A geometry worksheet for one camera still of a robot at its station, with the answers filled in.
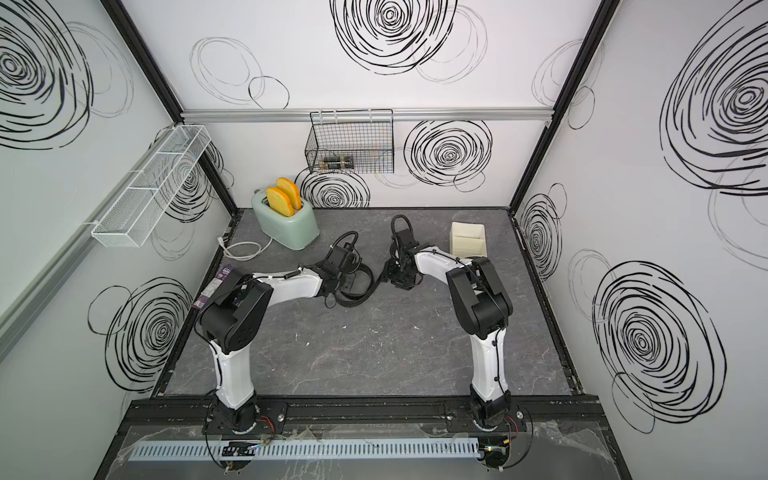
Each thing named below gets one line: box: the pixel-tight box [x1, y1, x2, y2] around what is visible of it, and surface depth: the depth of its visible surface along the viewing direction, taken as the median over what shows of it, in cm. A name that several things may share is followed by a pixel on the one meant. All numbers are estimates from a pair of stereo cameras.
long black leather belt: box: [335, 263, 389, 308], surface depth 96 cm
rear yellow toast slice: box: [276, 177, 303, 210], surface depth 98 cm
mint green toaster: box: [252, 177, 320, 250], surface depth 101 cm
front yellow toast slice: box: [266, 187, 295, 217], surface depth 98 cm
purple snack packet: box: [191, 264, 235, 310], surface depth 91 cm
